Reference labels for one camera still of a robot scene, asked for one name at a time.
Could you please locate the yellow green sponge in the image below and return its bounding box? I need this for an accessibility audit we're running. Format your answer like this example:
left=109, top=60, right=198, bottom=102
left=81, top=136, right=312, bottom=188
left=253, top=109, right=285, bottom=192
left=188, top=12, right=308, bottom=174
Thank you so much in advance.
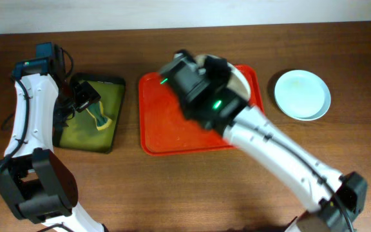
left=86, top=101, right=112, bottom=131

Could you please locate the white plate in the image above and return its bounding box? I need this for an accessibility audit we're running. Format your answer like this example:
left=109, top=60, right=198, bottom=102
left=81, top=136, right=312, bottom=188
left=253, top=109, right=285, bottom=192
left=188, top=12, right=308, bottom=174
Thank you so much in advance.
left=194, top=53, right=252, bottom=101

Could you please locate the red plastic tray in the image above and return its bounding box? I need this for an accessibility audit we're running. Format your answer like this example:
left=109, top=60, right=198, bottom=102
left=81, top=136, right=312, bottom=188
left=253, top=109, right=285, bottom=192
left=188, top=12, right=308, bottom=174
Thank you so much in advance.
left=138, top=64, right=265, bottom=157

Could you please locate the light blue top plate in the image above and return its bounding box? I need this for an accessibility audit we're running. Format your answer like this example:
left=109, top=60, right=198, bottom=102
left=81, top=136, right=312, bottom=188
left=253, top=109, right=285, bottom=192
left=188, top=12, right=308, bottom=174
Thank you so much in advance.
left=274, top=70, right=332, bottom=121

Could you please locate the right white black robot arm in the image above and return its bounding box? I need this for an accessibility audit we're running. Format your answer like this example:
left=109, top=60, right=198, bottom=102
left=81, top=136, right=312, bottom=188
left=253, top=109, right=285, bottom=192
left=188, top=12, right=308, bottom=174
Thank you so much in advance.
left=159, top=50, right=368, bottom=232

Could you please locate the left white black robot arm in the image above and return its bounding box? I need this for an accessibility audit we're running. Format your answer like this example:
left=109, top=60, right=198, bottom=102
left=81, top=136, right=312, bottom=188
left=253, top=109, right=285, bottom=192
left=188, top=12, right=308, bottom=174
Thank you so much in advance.
left=0, top=42, right=107, bottom=231

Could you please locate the black tray with green liquid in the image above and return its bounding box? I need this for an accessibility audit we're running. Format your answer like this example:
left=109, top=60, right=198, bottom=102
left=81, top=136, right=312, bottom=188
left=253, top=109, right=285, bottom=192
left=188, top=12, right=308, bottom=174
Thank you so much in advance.
left=53, top=73, right=126, bottom=153

